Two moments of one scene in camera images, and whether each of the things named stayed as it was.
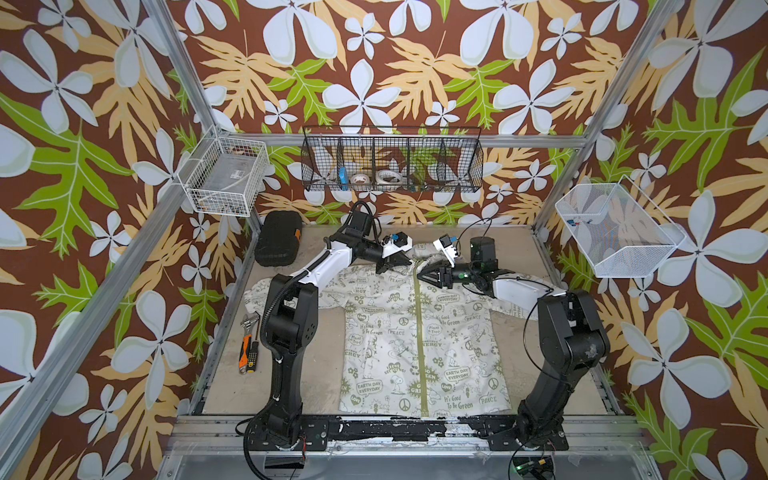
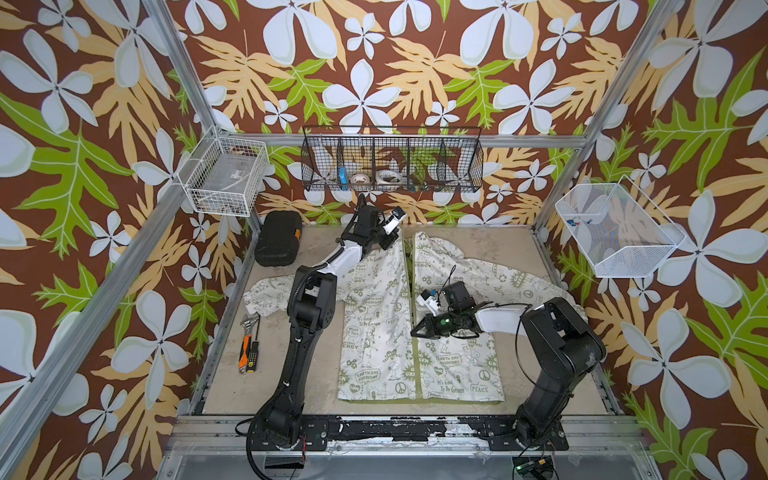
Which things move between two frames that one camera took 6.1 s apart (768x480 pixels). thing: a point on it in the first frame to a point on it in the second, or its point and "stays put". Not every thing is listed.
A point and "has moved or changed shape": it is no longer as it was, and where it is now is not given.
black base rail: [500, 434] stays put
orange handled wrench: [246, 324] stays put
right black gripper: [444, 281] to [429, 327]
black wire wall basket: [393, 159] stays put
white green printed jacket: [410, 348] has moved or changed shape
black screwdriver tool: [253, 352] stays put
